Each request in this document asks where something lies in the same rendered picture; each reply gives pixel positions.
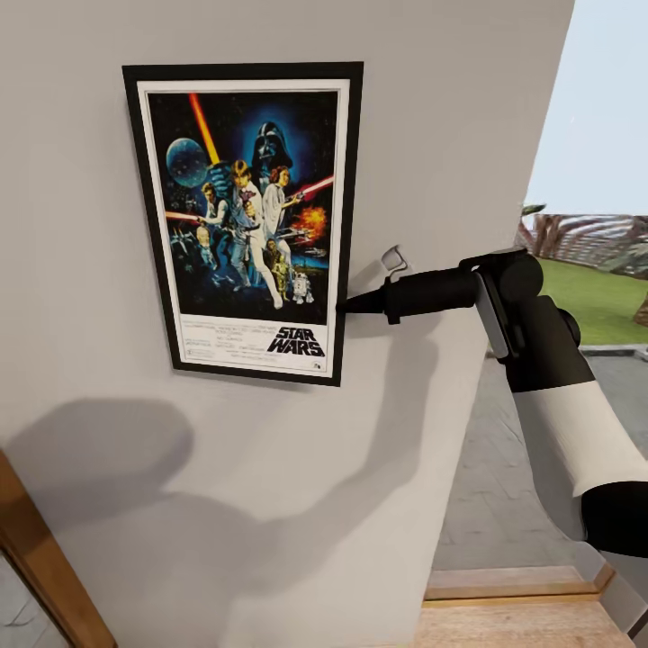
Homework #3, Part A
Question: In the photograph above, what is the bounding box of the poster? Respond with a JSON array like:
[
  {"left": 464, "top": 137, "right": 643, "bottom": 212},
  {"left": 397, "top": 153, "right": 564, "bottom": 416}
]
[{"left": 121, "top": 61, "right": 365, "bottom": 387}]

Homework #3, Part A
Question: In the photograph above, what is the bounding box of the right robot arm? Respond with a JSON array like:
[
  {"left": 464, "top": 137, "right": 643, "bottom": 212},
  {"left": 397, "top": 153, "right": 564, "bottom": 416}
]
[{"left": 335, "top": 244, "right": 648, "bottom": 604}]

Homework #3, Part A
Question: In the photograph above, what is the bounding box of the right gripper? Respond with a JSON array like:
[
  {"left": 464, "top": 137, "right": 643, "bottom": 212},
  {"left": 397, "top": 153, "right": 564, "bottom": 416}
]
[{"left": 335, "top": 270, "right": 445, "bottom": 325}]

